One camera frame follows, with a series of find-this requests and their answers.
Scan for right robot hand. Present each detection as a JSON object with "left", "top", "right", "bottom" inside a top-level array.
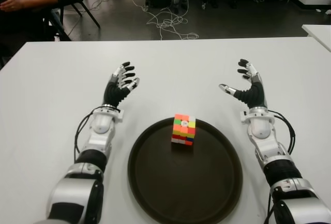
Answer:
[{"left": 219, "top": 58, "right": 268, "bottom": 111}]

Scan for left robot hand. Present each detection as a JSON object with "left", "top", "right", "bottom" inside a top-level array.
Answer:
[{"left": 103, "top": 62, "right": 141, "bottom": 110}]

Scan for multicoloured Rubik's cube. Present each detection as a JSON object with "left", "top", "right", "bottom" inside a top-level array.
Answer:
[{"left": 171, "top": 113, "right": 197, "bottom": 147}]

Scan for person's bare forearm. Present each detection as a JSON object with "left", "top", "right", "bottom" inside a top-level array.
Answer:
[{"left": 0, "top": 0, "right": 59, "bottom": 12}]

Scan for dark brown round plate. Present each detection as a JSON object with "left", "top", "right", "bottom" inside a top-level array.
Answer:
[{"left": 127, "top": 117, "right": 244, "bottom": 224}]

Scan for white side table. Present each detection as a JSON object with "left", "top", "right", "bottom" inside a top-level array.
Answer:
[{"left": 301, "top": 24, "right": 331, "bottom": 53}]

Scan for seated person in black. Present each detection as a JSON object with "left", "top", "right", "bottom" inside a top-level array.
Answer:
[{"left": 0, "top": 0, "right": 72, "bottom": 64}]

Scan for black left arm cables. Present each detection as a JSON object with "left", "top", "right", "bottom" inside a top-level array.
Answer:
[{"left": 74, "top": 106, "right": 121, "bottom": 157}]

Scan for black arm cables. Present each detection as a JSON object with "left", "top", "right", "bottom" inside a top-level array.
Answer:
[
  {"left": 74, "top": 106, "right": 121, "bottom": 157},
  {"left": 268, "top": 110, "right": 295, "bottom": 155}
]

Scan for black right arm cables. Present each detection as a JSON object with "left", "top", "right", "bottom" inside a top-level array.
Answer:
[{"left": 268, "top": 110, "right": 295, "bottom": 155}]

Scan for tangled white floor cable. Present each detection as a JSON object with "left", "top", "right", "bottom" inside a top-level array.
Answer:
[{"left": 132, "top": 0, "right": 200, "bottom": 41}]

